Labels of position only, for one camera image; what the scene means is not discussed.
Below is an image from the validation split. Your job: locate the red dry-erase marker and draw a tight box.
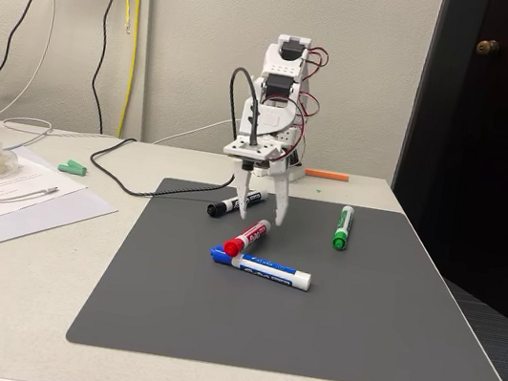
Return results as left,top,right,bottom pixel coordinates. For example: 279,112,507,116
222,214,273,261

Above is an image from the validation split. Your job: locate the black dry-erase marker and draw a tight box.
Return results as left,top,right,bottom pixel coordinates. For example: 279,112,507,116
204,180,270,226

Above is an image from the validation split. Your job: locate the green dry-erase marker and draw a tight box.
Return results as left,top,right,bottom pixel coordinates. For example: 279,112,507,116
330,203,357,253

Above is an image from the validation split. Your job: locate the blue dry-erase marker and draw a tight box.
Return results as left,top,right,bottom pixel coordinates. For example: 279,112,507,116
205,243,315,293

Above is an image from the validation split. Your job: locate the orange bar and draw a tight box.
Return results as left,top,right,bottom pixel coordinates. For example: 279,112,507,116
304,167,350,183

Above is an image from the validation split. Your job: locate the grey rectangular mat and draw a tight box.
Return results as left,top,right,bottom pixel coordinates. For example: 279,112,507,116
64,163,508,381

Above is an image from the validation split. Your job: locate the blank white paper sheet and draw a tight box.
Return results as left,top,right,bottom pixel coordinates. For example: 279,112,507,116
0,172,122,278

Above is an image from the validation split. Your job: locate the printed white paper sheet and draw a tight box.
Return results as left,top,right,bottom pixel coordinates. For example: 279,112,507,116
0,142,94,235

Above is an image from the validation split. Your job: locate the dark door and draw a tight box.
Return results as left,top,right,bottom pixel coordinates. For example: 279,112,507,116
372,0,508,333

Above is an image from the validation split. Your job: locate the brass door knob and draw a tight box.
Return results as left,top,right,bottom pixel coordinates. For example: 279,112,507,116
474,36,502,59

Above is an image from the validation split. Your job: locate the white gripper camera module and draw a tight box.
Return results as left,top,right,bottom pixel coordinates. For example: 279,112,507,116
219,133,285,177

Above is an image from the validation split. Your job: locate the white robot power cable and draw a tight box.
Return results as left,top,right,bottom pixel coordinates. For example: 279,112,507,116
150,107,242,159

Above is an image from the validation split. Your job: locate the black camera cable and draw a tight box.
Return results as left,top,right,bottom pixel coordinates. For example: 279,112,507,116
85,46,270,214

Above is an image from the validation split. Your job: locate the long yellow wall cable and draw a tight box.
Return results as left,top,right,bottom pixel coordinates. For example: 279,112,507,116
111,0,146,138

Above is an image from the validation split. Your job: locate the thin black wall cable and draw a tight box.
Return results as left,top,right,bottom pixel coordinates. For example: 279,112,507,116
82,0,123,136

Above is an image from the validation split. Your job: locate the looped white cable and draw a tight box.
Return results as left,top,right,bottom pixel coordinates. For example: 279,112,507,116
0,113,122,169

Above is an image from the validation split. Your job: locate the white charging cable with plug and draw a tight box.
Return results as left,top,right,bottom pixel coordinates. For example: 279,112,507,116
0,178,61,220

